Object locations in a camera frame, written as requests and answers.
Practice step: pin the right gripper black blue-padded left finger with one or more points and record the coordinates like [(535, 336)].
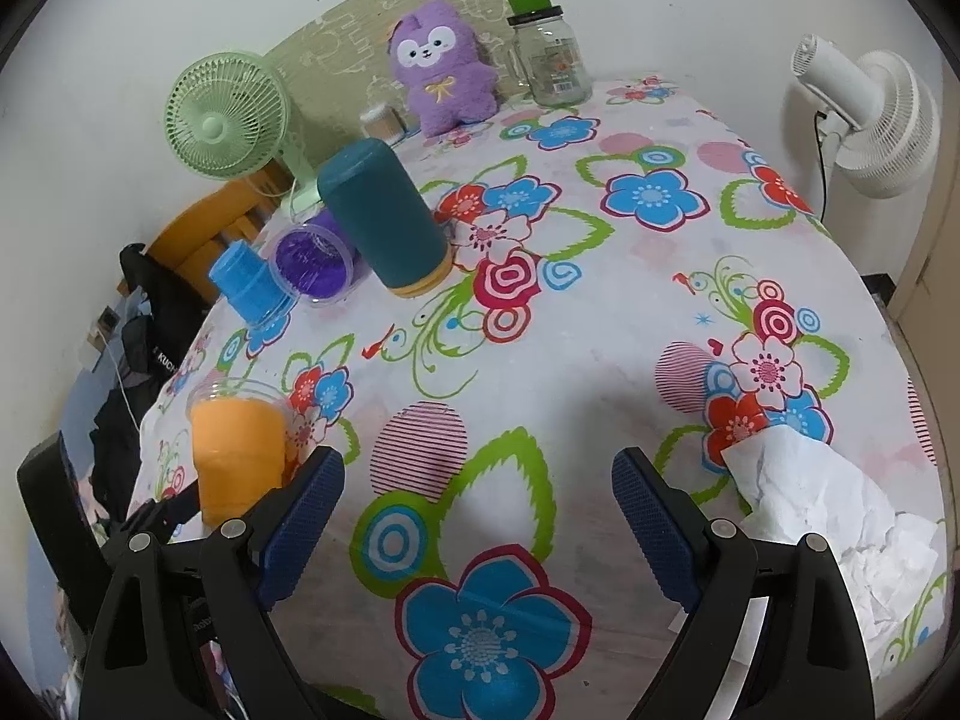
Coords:
[(171, 606)]

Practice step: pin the crumpled white tissue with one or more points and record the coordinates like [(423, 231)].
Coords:
[(795, 486)]

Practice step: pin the glass jar with black lid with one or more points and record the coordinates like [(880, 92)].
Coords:
[(546, 53)]

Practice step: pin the green desk fan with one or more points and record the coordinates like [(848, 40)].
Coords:
[(228, 115)]

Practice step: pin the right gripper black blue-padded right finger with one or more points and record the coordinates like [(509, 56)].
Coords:
[(810, 661)]

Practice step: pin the blue plastic cup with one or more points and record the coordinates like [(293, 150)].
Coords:
[(250, 285)]

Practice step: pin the orange plastic cup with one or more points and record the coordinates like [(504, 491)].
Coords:
[(241, 445)]

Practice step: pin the purple clear plastic cup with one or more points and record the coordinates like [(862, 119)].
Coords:
[(316, 259)]

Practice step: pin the black bag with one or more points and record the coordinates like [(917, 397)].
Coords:
[(167, 313)]

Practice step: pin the beige patterned wall panel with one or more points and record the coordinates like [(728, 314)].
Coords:
[(337, 67)]

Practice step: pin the orange wooden chair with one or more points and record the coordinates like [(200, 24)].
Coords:
[(238, 211)]

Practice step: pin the purple plush toy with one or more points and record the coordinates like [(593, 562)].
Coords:
[(434, 56)]

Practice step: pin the floral tablecloth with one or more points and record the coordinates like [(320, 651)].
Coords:
[(626, 272)]

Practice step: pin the small white round container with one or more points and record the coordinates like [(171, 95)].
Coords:
[(383, 123)]

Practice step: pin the white standing fan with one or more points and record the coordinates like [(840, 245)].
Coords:
[(878, 125)]

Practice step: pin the dark teal cylinder cup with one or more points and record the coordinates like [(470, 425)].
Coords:
[(375, 202)]

